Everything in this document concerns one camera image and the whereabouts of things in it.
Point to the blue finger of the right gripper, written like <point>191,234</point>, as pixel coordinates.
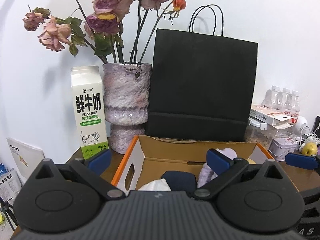
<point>303,161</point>

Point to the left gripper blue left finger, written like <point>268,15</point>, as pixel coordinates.
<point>88,171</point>

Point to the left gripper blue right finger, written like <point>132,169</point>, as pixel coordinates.
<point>228,172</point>

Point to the fluffy purple towel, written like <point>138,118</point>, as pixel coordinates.
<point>217,162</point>

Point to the navy blue case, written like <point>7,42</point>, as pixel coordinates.
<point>180,181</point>

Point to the white cloth cap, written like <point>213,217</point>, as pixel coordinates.
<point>156,185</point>

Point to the yellow white plush toy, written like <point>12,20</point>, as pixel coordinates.
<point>250,161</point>

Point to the small decorated tin box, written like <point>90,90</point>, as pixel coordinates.
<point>280,147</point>

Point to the flat box on container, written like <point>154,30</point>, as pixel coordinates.
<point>270,116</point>

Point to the clear container with seeds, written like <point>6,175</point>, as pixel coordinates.
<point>263,133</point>

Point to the right water bottle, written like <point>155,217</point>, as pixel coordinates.
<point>295,106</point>

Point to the water bottle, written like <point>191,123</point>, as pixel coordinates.
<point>295,106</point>
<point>285,100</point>
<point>270,97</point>

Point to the red pumpkin cardboard box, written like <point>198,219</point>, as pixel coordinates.
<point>147,158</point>

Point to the white booklet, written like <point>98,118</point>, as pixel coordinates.
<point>25,156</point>

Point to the middle water bottle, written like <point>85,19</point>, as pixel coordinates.
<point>285,100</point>

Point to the left water bottle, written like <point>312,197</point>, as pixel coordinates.
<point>270,97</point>

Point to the white milk carton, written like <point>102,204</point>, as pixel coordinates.
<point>88,105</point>

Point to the black paper shopping bag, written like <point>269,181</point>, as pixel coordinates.
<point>201,86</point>

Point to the purple marbled vase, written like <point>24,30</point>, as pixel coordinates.
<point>126,101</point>

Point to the dried rose bouquet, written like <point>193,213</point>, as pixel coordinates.
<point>102,30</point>

